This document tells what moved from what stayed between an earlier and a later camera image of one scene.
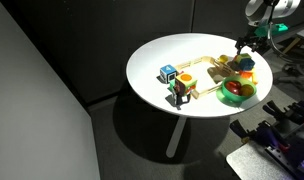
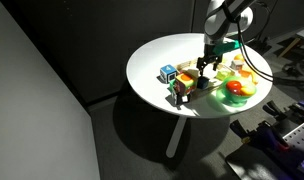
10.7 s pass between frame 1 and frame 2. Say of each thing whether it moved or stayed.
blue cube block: moved
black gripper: moved
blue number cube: stayed
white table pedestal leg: stayed
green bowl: stayed
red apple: stayed
